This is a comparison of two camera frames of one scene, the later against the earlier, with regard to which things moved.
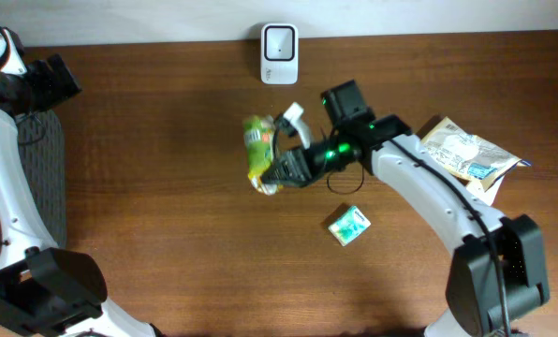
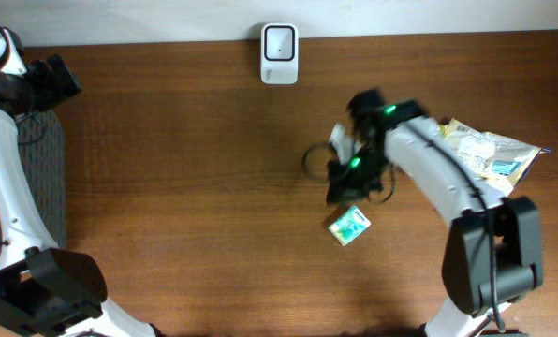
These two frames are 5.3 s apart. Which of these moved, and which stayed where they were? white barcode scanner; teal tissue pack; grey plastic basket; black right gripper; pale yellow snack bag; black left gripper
Moved: pale yellow snack bag; black right gripper
Stayed: teal tissue pack; grey plastic basket; black left gripper; white barcode scanner
